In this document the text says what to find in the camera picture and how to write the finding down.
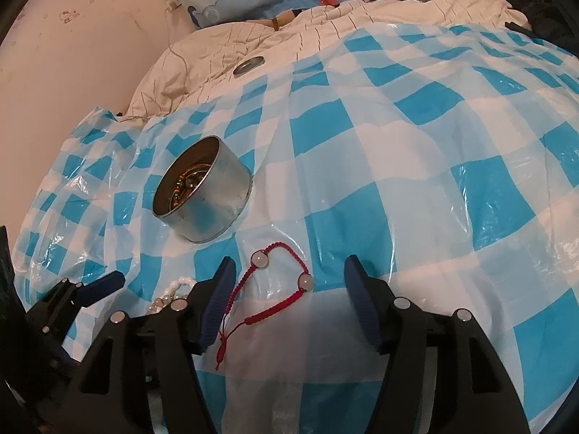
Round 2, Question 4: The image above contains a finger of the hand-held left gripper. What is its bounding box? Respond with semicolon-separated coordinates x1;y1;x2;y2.
38;323;75;371
27;270;126;340

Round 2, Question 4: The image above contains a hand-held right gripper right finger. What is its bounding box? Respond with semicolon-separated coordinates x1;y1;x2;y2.
344;255;532;434

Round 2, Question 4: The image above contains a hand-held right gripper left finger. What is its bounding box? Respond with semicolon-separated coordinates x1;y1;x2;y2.
59;255;238;434

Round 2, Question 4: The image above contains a red cord bracelet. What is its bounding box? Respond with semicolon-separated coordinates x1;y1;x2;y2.
215;242;314;374

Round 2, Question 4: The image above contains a peach and white bead bracelet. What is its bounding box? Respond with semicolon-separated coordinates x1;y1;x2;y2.
145;276;198;316

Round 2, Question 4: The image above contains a silver round tin can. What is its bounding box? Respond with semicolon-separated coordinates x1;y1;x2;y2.
151;136;253;244

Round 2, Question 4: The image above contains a blue checkered plastic sheet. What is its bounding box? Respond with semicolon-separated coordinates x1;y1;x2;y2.
11;22;579;434

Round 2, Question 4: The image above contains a silver round tin lid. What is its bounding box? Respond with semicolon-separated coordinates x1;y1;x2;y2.
233;56;266;77

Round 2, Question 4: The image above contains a white striped pillow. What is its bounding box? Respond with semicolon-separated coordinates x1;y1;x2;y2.
124;0;531;121

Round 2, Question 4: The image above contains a black jacket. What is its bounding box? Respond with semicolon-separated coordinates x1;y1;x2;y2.
504;0;579;56

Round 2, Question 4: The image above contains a white charger cable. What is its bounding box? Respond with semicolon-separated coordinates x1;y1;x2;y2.
164;0;189;72

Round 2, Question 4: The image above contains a brown strap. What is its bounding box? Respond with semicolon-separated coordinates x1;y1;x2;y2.
267;11;302;33

